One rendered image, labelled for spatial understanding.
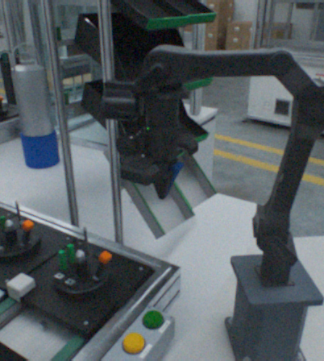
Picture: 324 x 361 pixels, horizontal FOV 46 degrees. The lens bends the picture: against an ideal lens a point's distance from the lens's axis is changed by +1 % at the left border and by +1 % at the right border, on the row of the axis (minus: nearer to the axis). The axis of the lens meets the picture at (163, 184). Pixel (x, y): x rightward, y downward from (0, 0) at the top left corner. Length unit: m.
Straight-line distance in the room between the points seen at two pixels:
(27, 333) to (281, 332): 0.54
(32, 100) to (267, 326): 1.29
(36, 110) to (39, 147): 0.16
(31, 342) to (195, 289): 0.43
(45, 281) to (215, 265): 0.49
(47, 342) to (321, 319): 0.65
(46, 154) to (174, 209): 0.85
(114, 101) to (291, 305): 0.50
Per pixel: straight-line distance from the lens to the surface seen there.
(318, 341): 1.02
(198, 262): 1.16
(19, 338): 0.94
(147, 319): 0.84
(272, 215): 0.72
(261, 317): 0.81
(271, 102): 5.06
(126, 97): 0.66
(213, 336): 0.97
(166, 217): 1.07
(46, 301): 0.91
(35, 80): 1.70
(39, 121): 1.74
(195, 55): 0.63
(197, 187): 1.21
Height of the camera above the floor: 1.58
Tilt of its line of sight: 27 degrees down
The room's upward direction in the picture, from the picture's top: straight up
